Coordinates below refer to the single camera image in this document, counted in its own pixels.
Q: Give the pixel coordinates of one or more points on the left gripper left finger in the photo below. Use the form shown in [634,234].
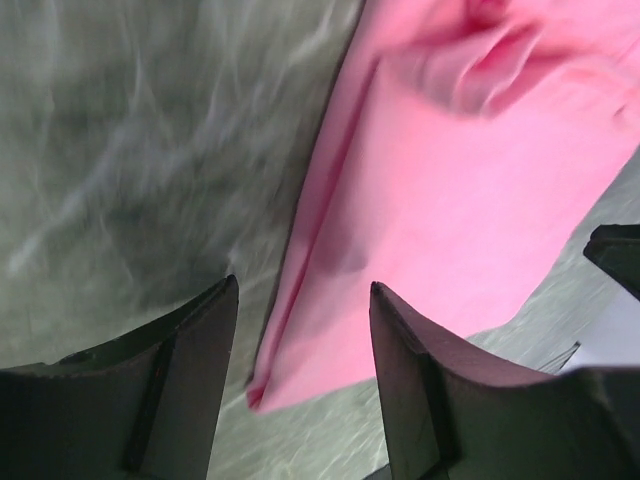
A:
[144,405]

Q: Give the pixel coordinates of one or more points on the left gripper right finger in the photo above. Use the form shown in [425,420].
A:
[454,411]

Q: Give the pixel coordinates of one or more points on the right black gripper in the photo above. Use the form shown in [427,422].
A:
[615,249]

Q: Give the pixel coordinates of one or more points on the pink t-shirt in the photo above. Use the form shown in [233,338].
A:
[463,143]

